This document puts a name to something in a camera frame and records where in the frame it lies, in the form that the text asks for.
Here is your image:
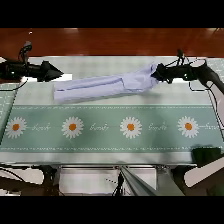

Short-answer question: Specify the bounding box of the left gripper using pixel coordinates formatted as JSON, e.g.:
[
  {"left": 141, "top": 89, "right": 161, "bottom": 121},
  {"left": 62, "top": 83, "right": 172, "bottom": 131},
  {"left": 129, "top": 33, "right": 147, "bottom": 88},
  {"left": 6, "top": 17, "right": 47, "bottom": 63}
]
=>
[{"left": 36, "top": 60, "right": 64, "bottom": 83}]

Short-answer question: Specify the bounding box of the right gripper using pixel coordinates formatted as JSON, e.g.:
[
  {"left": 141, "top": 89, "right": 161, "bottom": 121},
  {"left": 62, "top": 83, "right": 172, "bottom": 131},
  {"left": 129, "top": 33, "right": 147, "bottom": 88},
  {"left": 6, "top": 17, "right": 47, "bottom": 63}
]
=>
[{"left": 153, "top": 62, "right": 175, "bottom": 85}]

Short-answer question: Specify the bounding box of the light blue shirt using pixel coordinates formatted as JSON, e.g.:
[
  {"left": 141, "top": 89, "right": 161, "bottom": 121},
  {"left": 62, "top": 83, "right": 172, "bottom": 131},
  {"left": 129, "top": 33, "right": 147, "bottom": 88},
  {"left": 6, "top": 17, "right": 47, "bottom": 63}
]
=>
[{"left": 52, "top": 63, "right": 161, "bottom": 105}]

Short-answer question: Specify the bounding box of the black cable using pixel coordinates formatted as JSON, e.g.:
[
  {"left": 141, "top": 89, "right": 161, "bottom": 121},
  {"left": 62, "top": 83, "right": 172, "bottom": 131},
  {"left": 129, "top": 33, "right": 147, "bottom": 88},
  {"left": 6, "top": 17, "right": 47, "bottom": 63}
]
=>
[
  {"left": 187, "top": 78, "right": 215, "bottom": 93},
  {"left": 0, "top": 77, "right": 29, "bottom": 93},
  {"left": 111, "top": 171, "right": 126, "bottom": 197}
]

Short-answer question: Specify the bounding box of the silver frame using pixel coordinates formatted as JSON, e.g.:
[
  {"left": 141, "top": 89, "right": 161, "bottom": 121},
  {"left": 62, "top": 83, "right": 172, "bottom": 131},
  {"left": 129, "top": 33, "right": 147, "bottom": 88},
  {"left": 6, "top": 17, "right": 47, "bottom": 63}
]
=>
[{"left": 0, "top": 161, "right": 202, "bottom": 197}]

